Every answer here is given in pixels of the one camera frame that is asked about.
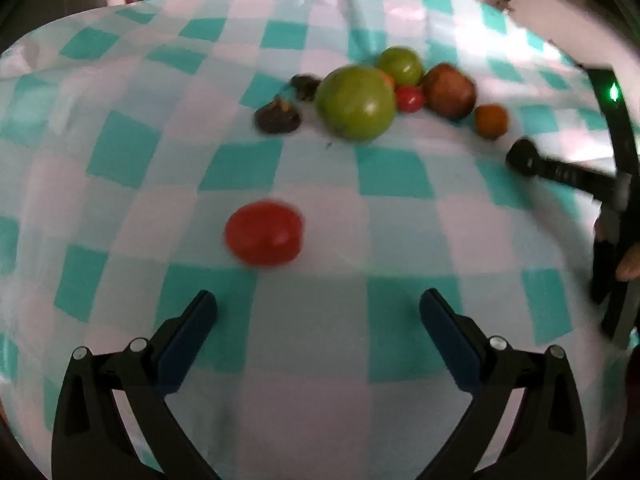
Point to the small green tomato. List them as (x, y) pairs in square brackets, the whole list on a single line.
[(400, 66)]

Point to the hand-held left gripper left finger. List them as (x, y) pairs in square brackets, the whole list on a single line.
[(186, 340)]

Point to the large green tomato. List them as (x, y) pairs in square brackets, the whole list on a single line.
[(355, 104)]

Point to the small orange round fruit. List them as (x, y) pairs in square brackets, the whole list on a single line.
[(491, 120)]

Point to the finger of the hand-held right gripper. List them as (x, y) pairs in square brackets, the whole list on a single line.
[(550, 165)]

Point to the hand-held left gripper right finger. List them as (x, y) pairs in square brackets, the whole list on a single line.
[(450, 340)]

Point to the teal white checkered tablecloth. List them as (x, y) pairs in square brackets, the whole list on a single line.
[(150, 185)]

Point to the reddish brown round fruit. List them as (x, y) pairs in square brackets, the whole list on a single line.
[(448, 91)]

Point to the person's right hand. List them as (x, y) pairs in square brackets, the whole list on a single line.
[(629, 266)]

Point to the dark dried mushroom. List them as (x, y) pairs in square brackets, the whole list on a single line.
[(305, 85), (277, 119)]

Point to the small red cherry tomato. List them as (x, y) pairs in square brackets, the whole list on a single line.
[(410, 99)]

